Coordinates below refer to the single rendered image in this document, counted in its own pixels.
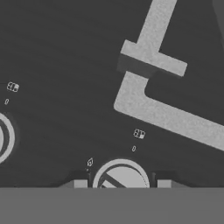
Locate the grey round stove knob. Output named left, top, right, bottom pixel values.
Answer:
left=92, top=157, right=151, bottom=189
left=0, top=112, right=16, bottom=165

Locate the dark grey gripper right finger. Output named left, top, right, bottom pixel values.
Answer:
left=150, top=170, right=187, bottom=189

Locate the pale grey burner grate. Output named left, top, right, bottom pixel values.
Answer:
left=113, top=0, right=224, bottom=152

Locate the dark grey stove hob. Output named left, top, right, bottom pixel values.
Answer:
left=0, top=0, right=224, bottom=189

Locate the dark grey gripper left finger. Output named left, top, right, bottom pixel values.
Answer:
left=58, top=170, right=92, bottom=189

